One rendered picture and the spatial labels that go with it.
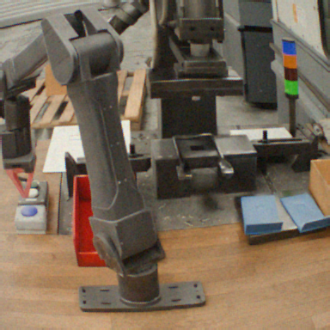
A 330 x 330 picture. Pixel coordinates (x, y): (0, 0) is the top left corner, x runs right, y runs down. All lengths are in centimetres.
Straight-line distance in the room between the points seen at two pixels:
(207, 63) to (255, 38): 319
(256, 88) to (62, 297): 361
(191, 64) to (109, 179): 38
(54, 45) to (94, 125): 14
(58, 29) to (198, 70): 40
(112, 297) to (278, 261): 30
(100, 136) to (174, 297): 27
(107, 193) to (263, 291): 30
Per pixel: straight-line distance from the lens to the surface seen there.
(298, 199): 118
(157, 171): 121
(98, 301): 92
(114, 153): 82
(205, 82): 115
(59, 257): 106
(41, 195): 122
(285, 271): 99
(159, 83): 114
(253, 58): 435
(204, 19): 113
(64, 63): 80
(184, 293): 93
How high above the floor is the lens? 146
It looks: 24 degrees down
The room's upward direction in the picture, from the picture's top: 2 degrees counter-clockwise
